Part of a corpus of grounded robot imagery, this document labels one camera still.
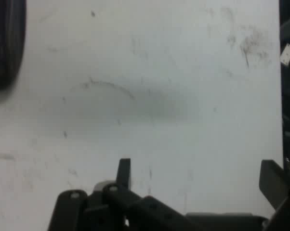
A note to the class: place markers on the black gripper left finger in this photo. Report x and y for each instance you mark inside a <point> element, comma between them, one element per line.
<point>116,207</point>

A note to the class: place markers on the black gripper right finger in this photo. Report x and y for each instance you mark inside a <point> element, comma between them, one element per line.
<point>277,187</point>

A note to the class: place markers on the small white rectangular tag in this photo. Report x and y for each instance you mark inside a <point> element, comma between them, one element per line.
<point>287,54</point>

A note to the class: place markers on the dark purple toy eggplant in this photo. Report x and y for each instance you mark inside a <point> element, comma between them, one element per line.
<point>5,43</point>

